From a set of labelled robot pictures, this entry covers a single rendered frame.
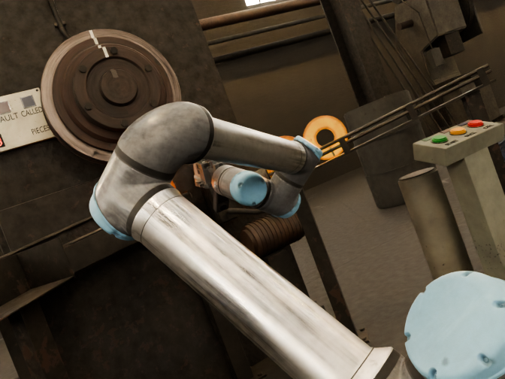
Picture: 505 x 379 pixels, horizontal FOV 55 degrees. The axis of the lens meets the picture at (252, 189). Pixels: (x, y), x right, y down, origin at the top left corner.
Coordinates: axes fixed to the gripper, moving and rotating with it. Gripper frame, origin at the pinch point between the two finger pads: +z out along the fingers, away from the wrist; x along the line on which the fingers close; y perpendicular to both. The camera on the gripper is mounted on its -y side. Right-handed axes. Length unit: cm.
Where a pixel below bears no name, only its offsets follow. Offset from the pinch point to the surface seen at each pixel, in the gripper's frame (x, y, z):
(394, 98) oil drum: -232, -34, 143
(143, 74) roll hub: 3.2, 34.8, 18.7
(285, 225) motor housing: -23.2, -24.9, -9.4
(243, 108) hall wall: -347, -88, 629
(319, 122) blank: -44.1, 6.5, -9.8
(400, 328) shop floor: -46, -67, -35
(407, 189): -46, -12, -46
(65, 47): 23, 49, 31
